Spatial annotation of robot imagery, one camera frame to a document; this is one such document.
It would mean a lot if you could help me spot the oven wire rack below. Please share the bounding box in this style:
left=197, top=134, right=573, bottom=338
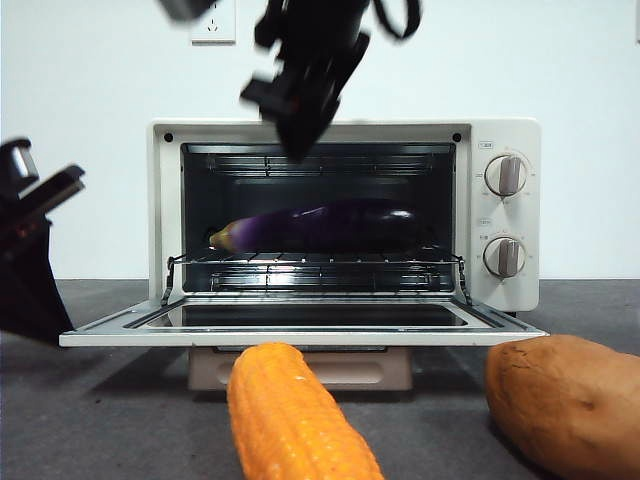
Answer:
left=167, top=247, right=466, bottom=266

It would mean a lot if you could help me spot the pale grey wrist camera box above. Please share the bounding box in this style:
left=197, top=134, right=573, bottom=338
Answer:
left=0, top=138, right=40, bottom=201

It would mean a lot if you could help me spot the oven timer knob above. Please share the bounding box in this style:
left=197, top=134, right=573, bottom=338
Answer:
left=482, top=235, right=527, bottom=279

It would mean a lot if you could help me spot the yellow corn cob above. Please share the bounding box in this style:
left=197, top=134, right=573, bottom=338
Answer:
left=226, top=341, right=385, bottom=480

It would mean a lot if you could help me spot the white wall socket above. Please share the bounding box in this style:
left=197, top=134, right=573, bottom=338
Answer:
left=189, top=0, right=236, bottom=46

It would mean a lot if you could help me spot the purple eggplant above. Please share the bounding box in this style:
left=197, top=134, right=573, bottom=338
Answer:
left=208, top=198, right=416, bottom=254

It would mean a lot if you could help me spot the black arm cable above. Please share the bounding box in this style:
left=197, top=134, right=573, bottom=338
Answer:
left=370, top=0, right=422, bottom=42

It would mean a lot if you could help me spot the cream Toshiba toaster oven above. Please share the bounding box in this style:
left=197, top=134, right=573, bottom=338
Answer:
left=146, top=117, right=542, bottom=319

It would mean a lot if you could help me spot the glass oven door with handle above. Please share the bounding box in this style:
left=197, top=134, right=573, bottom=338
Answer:
left=58, top=294, right=550, bottom=392

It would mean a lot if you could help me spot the oven temperature knob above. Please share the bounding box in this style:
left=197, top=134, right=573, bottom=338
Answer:
left=484, top=153, right=530, bottom=197

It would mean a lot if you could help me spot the brown sweet potato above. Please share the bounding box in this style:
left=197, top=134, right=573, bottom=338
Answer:
left=483, top=333, right=640, bottom=480

